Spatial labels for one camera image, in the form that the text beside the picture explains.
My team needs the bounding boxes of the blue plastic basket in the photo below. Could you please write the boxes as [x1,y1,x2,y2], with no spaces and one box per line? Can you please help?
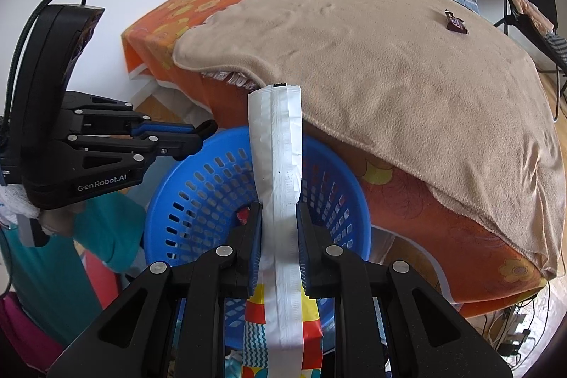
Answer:
[144,126,373,378]

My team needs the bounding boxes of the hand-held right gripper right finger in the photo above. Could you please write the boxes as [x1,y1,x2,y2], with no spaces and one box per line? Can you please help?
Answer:
[295,201,511,378]

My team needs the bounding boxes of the beige fleece blanket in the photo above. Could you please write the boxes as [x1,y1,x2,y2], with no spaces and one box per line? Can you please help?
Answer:
[172,0,561,280]

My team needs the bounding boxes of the person's left hand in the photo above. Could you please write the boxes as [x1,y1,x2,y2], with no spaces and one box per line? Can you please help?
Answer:
[0,185,88,239]

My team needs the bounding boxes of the long white colourful snack bag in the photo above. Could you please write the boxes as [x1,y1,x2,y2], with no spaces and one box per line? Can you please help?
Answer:
[241,83,325,378]

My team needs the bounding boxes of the brown chocolate bar wrapper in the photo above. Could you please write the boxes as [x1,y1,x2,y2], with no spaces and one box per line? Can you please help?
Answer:
[444,9,470,35]

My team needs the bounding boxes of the orange flowered bedsheet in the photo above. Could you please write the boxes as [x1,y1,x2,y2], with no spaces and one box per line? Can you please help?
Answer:
[122,0,551,319]

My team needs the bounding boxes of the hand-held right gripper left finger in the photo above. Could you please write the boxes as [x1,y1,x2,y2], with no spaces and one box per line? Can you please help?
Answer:
[46,201,265,378]

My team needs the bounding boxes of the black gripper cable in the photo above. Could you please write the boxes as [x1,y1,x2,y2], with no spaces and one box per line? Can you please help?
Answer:
[2,0,89,123]

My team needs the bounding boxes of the beige cloth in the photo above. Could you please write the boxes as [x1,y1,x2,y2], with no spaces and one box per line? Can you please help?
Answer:
[509,0,557,34]

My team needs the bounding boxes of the floor cables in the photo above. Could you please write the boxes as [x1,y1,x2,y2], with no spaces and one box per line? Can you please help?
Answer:
[482,285,555,362]

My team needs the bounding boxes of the person's pink trousers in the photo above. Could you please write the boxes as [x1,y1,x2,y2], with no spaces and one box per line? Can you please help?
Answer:
[0,296,65,367]

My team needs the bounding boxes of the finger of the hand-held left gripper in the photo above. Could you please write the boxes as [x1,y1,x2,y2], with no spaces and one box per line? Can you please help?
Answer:
[64,91,201,138]
[67,119,219,169]

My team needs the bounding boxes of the striped cloth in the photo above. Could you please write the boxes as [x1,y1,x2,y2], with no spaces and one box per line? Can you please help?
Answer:
[543,30,567,65]

